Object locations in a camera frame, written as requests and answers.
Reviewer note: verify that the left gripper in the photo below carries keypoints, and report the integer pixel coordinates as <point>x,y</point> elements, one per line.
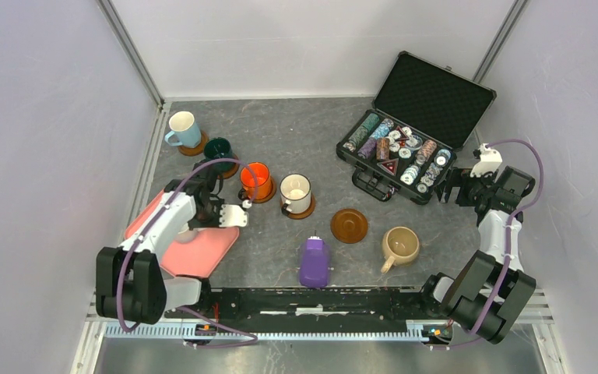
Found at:
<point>194,224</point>

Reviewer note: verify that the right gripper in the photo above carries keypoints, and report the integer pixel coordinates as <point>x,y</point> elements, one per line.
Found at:
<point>457,177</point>

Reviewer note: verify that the dark green mug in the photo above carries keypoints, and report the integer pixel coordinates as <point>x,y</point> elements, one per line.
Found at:
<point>218,148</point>

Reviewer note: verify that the orange mug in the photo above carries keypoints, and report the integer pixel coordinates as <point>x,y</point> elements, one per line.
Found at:
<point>250,176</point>

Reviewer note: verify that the light blue mug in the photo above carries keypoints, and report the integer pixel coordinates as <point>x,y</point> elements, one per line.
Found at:
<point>184,131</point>

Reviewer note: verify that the white mug dark handle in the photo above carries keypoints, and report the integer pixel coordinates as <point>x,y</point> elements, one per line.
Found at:
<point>295,189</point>

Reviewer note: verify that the brown wooden coaster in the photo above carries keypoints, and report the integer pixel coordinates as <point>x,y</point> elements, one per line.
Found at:
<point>232,170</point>
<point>349,226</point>
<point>299,216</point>
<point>265,191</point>
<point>194,151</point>

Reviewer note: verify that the beige mug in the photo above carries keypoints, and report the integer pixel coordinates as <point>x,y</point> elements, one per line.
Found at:
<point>400,246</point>

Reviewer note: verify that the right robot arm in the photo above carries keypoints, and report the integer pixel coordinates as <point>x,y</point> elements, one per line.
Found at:
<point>490,292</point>

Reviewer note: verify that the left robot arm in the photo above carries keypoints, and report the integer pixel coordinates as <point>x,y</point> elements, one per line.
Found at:
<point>131,285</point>

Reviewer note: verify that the pink tray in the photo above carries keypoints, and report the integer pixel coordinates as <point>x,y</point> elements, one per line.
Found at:
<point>200,256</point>

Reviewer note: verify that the black poker chip case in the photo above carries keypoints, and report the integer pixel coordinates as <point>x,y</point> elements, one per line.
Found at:
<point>423,114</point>

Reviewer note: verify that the red black triangle card box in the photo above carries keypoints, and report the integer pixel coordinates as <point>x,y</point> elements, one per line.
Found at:
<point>390,166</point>

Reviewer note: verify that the purple plastic box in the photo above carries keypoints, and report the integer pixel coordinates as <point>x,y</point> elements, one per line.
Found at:
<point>315,263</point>

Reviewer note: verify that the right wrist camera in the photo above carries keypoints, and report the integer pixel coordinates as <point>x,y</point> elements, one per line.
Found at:
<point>489,160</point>

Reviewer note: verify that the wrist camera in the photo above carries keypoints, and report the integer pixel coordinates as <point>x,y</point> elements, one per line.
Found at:
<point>233,215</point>
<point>489,160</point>

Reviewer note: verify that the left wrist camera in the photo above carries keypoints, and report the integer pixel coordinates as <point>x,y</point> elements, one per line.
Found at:
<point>233,215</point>

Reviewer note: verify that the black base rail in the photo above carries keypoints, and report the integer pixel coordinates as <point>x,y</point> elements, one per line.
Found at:
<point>326,310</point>

